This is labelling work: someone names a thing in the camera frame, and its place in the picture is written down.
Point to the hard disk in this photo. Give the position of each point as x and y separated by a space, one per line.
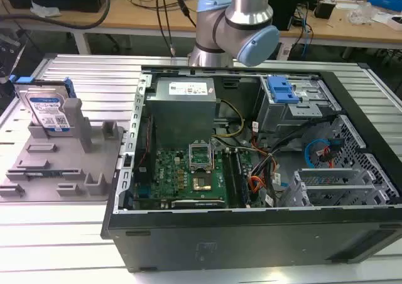
47 106

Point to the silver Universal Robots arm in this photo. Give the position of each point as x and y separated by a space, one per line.
242 20

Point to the grey power supply unit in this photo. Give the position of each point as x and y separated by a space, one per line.
182 114

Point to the green motherboard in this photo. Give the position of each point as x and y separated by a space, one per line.
188 174

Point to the CPU socket with gold contacts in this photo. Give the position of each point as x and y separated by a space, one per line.
203 184

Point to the blue drive bay latch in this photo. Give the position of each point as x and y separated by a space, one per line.
281 90

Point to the silver drive cage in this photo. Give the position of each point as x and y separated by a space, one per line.
292 105

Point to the black open PC case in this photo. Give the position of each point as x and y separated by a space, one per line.
251 233

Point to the wooden desk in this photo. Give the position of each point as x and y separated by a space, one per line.
132 20

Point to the grey parts rack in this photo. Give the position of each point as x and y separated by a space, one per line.
63 161

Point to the RAM stick in rack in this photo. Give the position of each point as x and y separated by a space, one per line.
44 172

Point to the black box on desk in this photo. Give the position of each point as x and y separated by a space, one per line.
325 7

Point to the crumpled clear plastic bag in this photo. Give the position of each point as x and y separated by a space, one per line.
361 14

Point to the silver disk bay bracket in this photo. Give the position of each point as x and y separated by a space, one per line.
329 183

